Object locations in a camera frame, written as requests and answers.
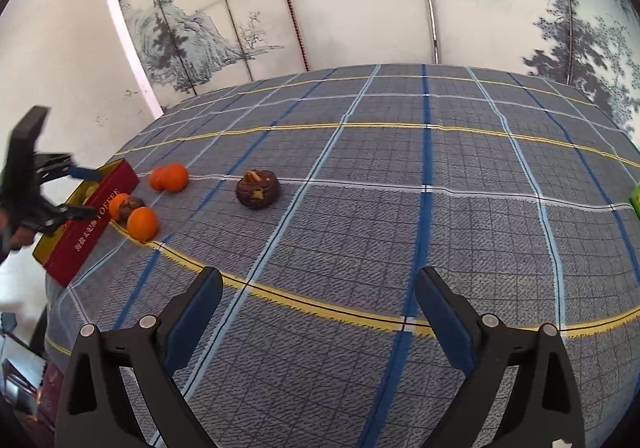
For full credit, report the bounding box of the green packet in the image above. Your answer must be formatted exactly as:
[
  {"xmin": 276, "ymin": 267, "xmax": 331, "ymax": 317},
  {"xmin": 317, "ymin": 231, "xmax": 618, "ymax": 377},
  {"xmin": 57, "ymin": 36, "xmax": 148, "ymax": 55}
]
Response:
[{"xmin": 629, "ymin": 183, "xmax": 640, "ymax": 218}]

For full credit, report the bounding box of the red gold toffee tin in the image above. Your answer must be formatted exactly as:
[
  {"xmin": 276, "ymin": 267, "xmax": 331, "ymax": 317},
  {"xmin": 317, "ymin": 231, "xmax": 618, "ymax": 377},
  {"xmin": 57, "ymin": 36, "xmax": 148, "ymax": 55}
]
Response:
[{"xmin": 32, "ymin": 159, "xmax": 139, "ymax": 287}]

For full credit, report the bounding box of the small red tomato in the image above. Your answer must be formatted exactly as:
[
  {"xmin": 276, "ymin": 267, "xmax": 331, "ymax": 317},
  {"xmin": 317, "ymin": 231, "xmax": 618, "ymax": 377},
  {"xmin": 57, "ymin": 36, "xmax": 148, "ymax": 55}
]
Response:
[{"xmin": 149, "ymin": 166, "xmax": 164, "ymax": 192}]

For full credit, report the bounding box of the plaid grey tablecloth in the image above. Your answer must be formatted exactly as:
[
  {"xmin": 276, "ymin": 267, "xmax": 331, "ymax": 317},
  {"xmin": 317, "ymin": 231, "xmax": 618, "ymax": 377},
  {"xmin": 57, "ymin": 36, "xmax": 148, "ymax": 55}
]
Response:
[{"xmin": 46, "ymin": 64, "xmax": 639, "ymax": 447}]

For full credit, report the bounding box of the person's left hand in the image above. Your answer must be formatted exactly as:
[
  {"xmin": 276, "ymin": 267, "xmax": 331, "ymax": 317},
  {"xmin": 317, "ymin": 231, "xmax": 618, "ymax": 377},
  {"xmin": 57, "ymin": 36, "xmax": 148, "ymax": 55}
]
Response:
[{"xmin": 0, "ymin": 208, "xmax": 36, "ymax": 260}]

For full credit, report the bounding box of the painted folding screen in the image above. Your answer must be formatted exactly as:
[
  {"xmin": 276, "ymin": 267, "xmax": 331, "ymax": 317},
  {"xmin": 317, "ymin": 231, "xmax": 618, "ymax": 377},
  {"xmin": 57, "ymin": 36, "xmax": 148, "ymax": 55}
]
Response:
[{"xmin": 118, "ymin": 0, "xmax": 639, "ymax": 137}]

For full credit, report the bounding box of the orange tangerine by tomato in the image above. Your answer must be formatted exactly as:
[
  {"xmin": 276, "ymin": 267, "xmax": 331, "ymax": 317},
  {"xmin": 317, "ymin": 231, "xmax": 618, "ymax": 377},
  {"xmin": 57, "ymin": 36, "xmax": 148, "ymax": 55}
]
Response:
[{"xmin": 162, "ymin": 163, "xmax": 190, "ymax": 193}]

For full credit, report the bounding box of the dark mangosteen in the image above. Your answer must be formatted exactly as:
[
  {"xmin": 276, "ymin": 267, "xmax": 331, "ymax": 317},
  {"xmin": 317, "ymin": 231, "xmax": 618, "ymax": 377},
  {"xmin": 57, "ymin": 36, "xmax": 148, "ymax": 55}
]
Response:
[
  {"xmin": 235, "ymin": 169, "xmax": 280, "ymax": 211},
  {"xmin": 117, "ymin": 197, "xmax": 145, "ymax": 223}
]

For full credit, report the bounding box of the orange tangerine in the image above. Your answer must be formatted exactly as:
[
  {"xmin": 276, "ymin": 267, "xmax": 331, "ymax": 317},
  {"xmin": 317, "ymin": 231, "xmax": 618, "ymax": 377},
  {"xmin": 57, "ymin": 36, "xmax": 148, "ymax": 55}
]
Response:
[
  {"xmin": 162, "ymin": 163, "xmax": 190, "ymax": 193},
  {"xmin": 127, "ymin": 206, "xmax": 160, "ymax": 242},
  {"xmin": 108, "ymin": 193, "xmax": 129, "ymax": 221}
]

